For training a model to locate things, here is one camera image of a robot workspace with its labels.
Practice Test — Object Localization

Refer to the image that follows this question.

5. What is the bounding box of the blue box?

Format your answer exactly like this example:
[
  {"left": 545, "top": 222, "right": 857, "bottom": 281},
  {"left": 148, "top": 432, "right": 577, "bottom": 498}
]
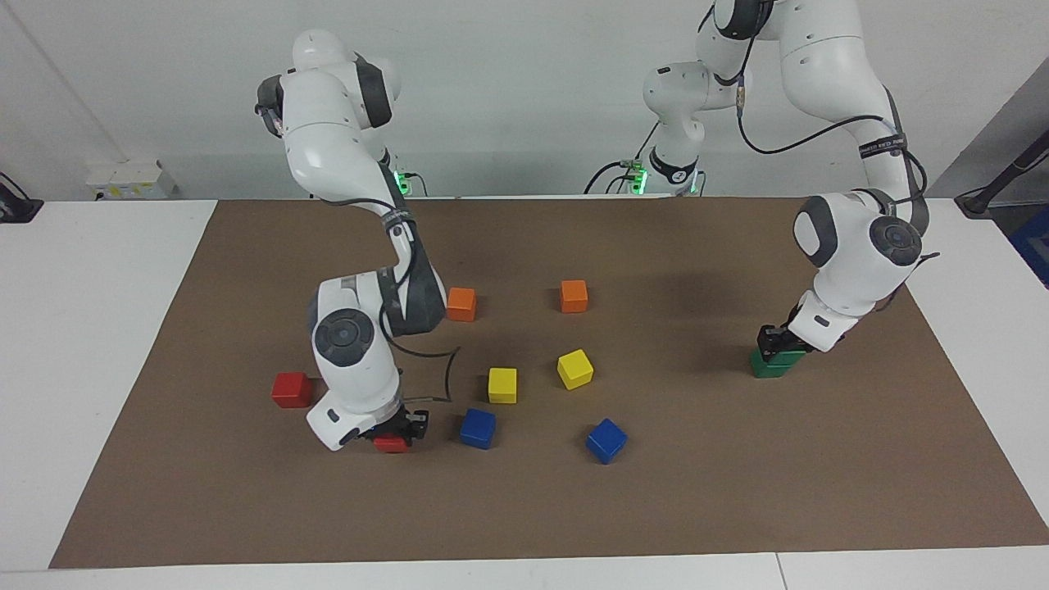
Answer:
[{"left": 1010, "top": 205, "right": 1049, "bottom": 289}]

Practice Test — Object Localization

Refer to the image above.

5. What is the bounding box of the blue wooden cube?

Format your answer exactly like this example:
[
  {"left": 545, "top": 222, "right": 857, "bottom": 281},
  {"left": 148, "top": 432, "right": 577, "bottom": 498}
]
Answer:
[
  {"left": 459, "top": 407, "right": 497, "bottom": 451},
  {"left": 585, "top": 418, "right": 629, "bottom": 465}
]

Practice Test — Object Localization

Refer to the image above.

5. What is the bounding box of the black desk device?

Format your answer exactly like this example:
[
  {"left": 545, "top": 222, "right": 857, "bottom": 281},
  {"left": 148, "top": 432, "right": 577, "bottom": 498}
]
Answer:
[{"left": 0, "top": 172, "right": 43, "bottom": 224}]

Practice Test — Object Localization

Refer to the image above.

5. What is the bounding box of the black stand leg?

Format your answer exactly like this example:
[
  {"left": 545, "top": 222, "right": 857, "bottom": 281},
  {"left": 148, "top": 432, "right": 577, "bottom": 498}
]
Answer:
[{"left": 955, "top": 129, "right": 1049, "bottom": 218}]

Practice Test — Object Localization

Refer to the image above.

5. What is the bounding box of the white power strip box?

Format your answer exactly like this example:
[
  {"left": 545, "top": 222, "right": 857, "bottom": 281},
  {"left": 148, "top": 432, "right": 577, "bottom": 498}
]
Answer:
[{"left": 86, "top": 160, "right": 177, "bottom": 202}]

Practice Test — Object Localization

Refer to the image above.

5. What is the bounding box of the black base cable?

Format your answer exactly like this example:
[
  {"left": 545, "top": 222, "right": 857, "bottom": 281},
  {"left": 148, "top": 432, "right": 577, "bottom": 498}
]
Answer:
[{"left": 584, "top": 123, "right": 661, "bottom": 196}]

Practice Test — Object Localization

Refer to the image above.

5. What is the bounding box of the brown paper table mat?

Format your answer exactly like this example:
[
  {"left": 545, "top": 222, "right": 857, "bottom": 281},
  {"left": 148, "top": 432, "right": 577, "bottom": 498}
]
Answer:
[{"left": 49, "top": 197, "right": 1049, "bottom": 570}]

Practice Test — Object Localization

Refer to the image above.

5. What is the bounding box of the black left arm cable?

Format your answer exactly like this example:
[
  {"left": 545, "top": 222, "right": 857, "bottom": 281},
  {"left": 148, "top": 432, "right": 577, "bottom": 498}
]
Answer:
[{"left": 733, "top": 25, "right": 942, "bottom": 312}]

